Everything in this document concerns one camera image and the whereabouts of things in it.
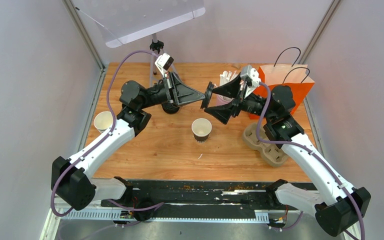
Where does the stack of paper cups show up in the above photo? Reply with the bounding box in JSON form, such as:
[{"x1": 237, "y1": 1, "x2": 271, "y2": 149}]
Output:
[{"x1": 93, "y1": 111, "x2": 113, "y2": 133}]

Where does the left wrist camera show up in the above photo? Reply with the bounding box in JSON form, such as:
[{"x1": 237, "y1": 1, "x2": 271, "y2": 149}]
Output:
[{"x1": 154, "y1": 53, "x2": 174, "y2": 77}]

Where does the grey tripod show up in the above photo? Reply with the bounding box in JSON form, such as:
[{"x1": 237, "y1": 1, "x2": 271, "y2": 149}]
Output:
[{"x1": 149, "y1": 33, "x2": 166, "y2": 87}]

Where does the bundle of wrapped straws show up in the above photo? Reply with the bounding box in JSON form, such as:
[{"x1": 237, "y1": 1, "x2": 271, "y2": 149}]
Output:
[{"x1": 219, "y1": 70, "x2": 238, "y2": 86}]

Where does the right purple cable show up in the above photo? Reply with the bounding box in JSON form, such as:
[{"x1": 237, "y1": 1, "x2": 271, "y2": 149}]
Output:
[{"x1": 255, "y1": 82, "x2": 367, "y2": 240}]

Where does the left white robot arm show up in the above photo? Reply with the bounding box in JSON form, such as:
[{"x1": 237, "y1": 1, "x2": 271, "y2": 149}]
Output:
[{"x1": 51, "y1": 72, "x2": 205, "y2": 211}]

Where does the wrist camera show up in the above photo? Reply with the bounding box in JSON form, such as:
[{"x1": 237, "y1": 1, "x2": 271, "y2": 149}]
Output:
[
  {"x1": 239, "y1": 65, "x2": 261, "y2": 90},
  {"x1": 154, "y1": 53, "x2": 174, "y2": 77}
]

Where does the cardboard cup carrier tray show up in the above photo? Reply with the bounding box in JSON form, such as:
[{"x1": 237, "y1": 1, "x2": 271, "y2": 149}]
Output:
[{"x1": 242, "y1": 122, "x2": 289, "y2": 168}]

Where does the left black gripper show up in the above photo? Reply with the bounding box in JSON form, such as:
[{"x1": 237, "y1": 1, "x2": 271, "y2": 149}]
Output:
[{"x1": 139, "y1": 72, "x2": 206, "y2": 110}]

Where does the pink straw holder cup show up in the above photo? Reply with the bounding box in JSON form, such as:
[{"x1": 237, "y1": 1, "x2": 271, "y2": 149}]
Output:
[{"x1": 215, "y1": 95, "x2": 233, "y2": 106}]

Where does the black cup lid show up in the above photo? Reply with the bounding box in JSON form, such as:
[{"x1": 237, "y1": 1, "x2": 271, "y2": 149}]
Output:
[{"x1": 200, "y1": 81, "x2": 215, "y2": 109}]

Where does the black paper coffee cup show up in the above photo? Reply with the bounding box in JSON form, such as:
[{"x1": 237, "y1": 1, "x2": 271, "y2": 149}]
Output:
[{"x1": 191, "y1": 118, "x2": 212, "y2": 143}]

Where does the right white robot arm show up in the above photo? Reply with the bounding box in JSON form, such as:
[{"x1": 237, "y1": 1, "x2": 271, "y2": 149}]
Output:
[{"x1": 201, "y1": 76, "x2": 371, "y2": 240}]

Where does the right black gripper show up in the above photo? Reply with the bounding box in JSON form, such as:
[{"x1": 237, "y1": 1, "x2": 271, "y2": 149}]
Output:
[{"x1": 204, "y1": 72, "x2": 275, "y2": 124}]

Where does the orange paper bag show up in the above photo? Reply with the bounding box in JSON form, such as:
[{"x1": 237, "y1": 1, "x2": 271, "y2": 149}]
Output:
[{"x1": 257, "y1": 46, "x2": 315, "y2": 115}]

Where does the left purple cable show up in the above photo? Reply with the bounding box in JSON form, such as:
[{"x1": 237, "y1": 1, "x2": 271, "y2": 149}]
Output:
[{"x1": 50, "y1": 49, "x2": 165, "y2": 229}]

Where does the white reflector board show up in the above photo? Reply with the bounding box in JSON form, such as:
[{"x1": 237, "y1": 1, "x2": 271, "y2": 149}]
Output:
[{"x1": 74, "y1": 0, "x2": 206, "y2": 49}]

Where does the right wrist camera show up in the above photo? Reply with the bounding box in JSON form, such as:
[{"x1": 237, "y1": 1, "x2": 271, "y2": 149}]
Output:
[{"x1": 239, "y1": 65, "x2": 261, "y2": 90}]

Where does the purple cable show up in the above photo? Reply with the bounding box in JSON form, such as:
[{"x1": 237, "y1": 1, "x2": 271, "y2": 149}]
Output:
[
  {"x1": 50, "y1": 49, "x2": 165, "y2": 229},
  {"x1": 255, "y1": 82, "x2": 367, "y2": 240}
]

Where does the stack of black lids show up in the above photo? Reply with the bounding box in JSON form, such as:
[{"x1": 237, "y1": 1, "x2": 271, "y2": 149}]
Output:
[{"x1": 161, "y1": 102, "x2": 180, "y2": 115}]

